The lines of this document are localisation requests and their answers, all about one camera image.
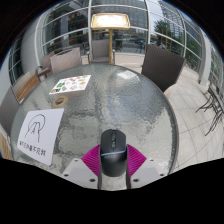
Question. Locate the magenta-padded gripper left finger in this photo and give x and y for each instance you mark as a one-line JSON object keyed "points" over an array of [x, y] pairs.
{"points": [[90, 163]]}

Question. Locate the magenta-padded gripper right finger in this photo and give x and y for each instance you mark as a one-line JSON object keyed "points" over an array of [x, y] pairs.
{"points": [[136, 162]]}

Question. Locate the black computer mouse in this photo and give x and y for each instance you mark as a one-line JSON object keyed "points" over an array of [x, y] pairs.
{"points": [[113, 150]]}

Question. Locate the white printed mouse pad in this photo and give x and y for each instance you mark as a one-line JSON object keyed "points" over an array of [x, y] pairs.
{"points": [[40, 135]]}

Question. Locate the round gold table marker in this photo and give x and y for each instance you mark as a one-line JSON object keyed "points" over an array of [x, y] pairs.
{"points": [[60, 101]]}

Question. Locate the colourful laminated menu card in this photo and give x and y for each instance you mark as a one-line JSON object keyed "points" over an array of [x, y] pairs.
{"points": [[70, 84]]}

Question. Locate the wooden slatted bench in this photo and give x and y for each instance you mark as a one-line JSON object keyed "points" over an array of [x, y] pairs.
{"points": [[26, 86], [5, 148]]}

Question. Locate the dark metal chairs group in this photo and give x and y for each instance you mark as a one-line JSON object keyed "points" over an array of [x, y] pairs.
{"points": [[213, 106]]}

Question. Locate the gold menu board stand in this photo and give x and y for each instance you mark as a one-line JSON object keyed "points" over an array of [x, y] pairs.
{"points": [[110, 21]]}

